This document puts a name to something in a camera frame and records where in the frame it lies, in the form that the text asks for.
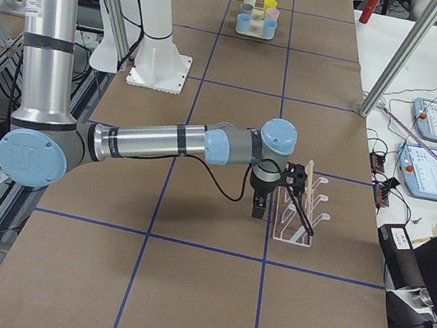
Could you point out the wooden rack dowel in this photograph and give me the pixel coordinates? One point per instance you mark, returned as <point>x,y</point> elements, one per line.
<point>309,194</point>

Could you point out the pink plastic cup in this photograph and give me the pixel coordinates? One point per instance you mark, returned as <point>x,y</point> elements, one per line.
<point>271,14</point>

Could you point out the grey plastic cup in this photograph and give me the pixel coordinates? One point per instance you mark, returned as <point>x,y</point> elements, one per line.
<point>246,8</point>

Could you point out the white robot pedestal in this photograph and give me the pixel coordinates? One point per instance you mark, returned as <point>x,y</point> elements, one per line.
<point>158,64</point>

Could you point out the near teach pendant tablet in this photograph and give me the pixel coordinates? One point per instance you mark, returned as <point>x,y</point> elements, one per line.
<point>419,171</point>

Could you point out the aluminium frame post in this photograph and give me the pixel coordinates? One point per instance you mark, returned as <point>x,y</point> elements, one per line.
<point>405,50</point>

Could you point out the yellow plastic cup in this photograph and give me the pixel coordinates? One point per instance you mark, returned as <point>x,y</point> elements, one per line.
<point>269,4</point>

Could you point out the orange black usb hub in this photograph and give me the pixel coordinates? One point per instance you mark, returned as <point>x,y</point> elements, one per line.
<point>376,163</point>

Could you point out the grabber stick green tip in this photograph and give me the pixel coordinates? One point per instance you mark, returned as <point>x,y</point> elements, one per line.
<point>408,131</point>

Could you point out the red cylinder bottle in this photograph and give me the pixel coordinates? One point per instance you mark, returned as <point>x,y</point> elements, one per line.
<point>368,11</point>

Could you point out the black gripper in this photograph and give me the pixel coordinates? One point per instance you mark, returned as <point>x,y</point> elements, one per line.
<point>261,190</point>

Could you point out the white wire cup rack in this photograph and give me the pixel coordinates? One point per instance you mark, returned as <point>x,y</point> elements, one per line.
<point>287,224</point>

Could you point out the cream plastic tray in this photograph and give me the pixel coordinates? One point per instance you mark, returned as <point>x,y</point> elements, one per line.
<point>255,29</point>

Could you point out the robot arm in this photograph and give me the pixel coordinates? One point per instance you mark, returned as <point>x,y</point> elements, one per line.
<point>45,141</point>

